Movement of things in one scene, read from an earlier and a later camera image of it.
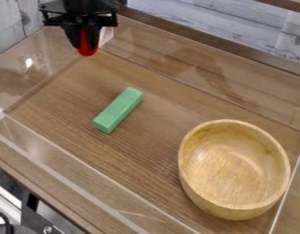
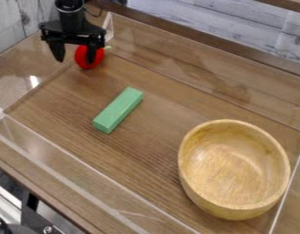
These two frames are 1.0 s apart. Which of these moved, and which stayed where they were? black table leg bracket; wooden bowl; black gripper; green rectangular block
Moved: black gripper
Stayed: black table leg bracket; green rectangular block; wooden bowl
